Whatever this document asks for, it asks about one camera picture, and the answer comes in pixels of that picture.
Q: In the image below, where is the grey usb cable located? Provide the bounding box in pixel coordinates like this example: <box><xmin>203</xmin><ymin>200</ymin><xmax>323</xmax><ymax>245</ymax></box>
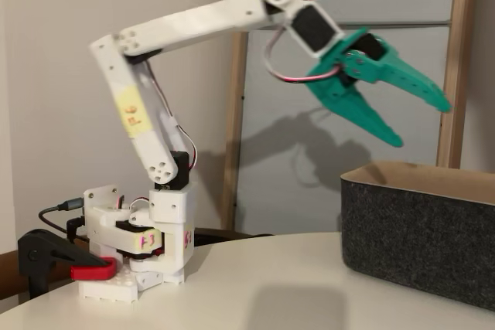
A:
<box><xmin>37</xmin><ymin>198</ymin><xmax>84</xmax><ymax>236</ymax></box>

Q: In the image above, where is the black red table clamp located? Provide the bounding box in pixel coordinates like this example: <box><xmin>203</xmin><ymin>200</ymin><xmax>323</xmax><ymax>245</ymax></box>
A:
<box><xmin>17</xmin><ymin>228</ymin><xmax>118</xmax><ymax>301</ymax></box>

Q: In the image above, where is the red white black servo cable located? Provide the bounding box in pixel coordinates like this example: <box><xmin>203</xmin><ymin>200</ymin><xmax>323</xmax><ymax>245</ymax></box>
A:
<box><xmin>264</xmin><ymin>26</ymin><xmax>343</xmax><ymax>84</ymax></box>

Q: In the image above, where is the dark grey felt bin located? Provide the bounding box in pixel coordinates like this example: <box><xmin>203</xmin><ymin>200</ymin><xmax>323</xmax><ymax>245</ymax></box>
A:
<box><xmin>340</xmin><ymin>159</ymin><xmax>495</xmax><ymax>312</ymax></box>

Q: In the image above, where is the black power cable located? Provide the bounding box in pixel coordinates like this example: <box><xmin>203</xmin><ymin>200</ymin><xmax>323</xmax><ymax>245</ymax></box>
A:
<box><xmin>65</xmin><ymin>217</ymin><xmax>88</xmax><ymax>243</ymax></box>

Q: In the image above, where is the light wooden shelf frame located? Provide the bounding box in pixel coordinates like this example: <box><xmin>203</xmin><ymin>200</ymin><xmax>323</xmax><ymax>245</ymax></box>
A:
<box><xmin>222</xmin><ymin>0</ymin><xmax>483</xmax><ymax>235</ymax></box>

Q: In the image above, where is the metal rod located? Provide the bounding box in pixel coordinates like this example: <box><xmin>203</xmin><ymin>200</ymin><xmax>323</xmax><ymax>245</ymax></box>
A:
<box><xmin>340</xmin><ymin>20</ymin><xmax>452</xmax><ymax>31</ymax></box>

